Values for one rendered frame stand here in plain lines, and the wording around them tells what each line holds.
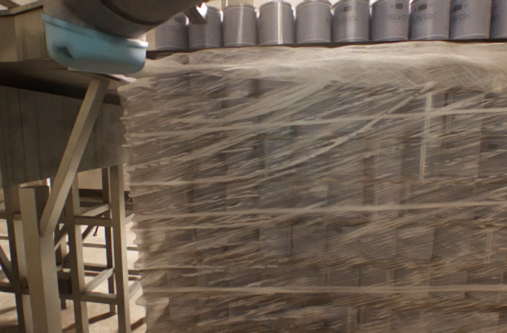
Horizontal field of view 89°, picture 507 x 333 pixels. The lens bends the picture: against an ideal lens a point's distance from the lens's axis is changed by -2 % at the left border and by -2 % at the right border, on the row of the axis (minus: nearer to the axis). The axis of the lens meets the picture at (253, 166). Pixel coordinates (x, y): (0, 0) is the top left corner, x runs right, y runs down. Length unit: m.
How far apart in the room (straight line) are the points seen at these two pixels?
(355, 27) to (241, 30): 0.20
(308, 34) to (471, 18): 0.27
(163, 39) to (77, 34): 0.34
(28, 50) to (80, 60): 0.43
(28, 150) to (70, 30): 0.61
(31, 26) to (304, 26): 0.50
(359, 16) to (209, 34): 0.27
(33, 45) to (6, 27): 0.08
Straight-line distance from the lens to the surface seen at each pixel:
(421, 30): 0.59
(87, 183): 4.12
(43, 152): 0.86
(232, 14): 0.55
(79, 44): 0.24
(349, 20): 0.55
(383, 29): 0.56
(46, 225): 0.76
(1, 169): 0.79
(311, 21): 0.54
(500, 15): 0.67
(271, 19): 0.54
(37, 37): 0.66
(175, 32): 0.57
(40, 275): 0.81
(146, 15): 0.20
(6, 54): 0.73
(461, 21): 0.63
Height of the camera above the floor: 0.94
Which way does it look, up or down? 7 degrees down
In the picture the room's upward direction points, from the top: 1 degrees clockwise
